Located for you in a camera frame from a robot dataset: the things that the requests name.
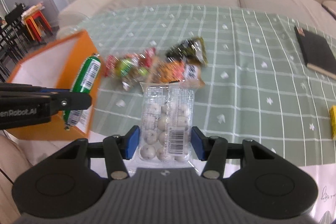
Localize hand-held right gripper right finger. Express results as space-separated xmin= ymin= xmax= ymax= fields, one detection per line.
xmin=191 ymin=126 xmax=279 ymax=179

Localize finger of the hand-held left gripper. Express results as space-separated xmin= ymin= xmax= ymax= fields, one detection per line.
xmin=0 ymin=82 xmax=70 ymax=95
xmin=49 ymin=92 xmax=93 ymax=113

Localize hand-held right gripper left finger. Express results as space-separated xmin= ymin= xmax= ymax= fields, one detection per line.
xmin=50 ymin=126 xmax=141 ymax=180

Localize orange cardboard box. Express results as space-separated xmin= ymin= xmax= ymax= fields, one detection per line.
xmin=5 ymin=30 xmax=102 ymax=141

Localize green sausage packet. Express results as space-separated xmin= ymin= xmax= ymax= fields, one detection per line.
xmin=64 ymin=55 xmax=102 ymax=131

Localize clear packet white balls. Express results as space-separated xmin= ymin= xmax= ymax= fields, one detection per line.
xmin=133 ymin=82 xmax=196 ymax=170

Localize clear packet green red sweets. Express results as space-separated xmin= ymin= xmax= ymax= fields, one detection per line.
xmin=105 ymin=52 xmax=155 ymax=91

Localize orange snack packet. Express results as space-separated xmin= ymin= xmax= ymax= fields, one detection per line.
xmin=151 ymin=61 xmax=206 ymax=88

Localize dark green snack packet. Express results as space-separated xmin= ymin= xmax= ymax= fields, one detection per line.
xmin=165 ymin=37 xmax=208 ymax=67

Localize yellow stool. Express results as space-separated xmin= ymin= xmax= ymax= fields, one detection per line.
xmin=26 ymin=18 xmax=43 ymax=41

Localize red stool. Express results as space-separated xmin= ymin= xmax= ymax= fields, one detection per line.
xmin=24 ymin=11 xmax=53 ymax=42

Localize green checked tablecloth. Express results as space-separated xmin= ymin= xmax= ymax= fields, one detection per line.
xmin=59 ymin=4 xmax=336 ymax=167

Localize crumpled white cloth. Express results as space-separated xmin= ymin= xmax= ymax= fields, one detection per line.
xmin=21 ymin=2 xmax=46 ymax=19

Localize small yellow box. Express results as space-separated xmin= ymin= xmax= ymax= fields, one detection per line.
xmin=329 ymin=106 xmax=336 ymax=140

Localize black notebook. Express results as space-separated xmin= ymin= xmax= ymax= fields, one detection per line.
xmin=294 ymin=26 xmax=336 ymax=81

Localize black cable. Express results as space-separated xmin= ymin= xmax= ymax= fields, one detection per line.
xmin=0 ymin=168 xmax=14 ymax=186

